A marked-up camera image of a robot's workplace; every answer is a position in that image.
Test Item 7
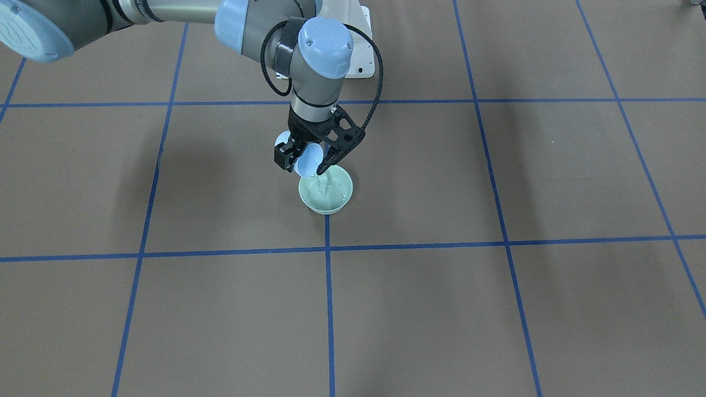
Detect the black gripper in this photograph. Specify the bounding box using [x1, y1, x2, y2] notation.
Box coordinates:
[274, 106, 366, 175]

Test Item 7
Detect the light blue plastic cup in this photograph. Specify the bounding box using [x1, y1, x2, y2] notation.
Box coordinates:
[276, 131, 324, 178]

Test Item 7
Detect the green bowl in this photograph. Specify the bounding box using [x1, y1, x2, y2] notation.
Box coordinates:
[298, 165, 354, 214]

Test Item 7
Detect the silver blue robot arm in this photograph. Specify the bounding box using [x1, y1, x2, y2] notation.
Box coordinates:
[2, 1, 382, 176]

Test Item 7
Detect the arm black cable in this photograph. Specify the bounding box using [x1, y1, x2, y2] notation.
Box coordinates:
[259, 17, 384, 136]

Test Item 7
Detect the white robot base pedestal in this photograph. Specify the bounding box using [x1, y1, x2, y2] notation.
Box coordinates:
[285, 1, 375, 79]

